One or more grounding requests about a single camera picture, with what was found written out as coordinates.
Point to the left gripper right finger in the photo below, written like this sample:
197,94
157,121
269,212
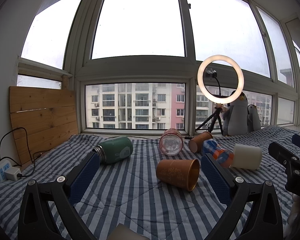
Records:
264,220

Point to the ring light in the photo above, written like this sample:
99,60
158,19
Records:
238,71

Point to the white paper cup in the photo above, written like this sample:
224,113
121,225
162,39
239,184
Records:
247,157

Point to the brown paper cup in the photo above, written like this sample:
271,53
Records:
195,144
180,173

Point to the wooden board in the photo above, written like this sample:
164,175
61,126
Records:
41,118

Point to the small grey penguin plush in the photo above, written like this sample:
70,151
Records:
253,120

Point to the blue orange snack can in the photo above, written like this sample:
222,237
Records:
223,156

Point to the blue striped quilt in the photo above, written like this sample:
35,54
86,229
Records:
129,192

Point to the far brown paper cup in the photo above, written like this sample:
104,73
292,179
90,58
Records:
195,144

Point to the white charger plug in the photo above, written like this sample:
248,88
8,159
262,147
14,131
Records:
13,173

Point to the black tripod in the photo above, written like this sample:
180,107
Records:
211,120

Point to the pink clear plastic bottle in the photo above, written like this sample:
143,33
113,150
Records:
171,142

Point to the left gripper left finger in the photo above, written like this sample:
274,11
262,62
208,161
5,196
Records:
35,218

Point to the near brown paper cup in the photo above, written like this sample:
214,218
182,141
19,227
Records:
180,173

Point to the green thermos cup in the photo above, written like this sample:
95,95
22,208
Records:
114,150

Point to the large grey penguin plush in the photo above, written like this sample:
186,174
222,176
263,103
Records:
235,117

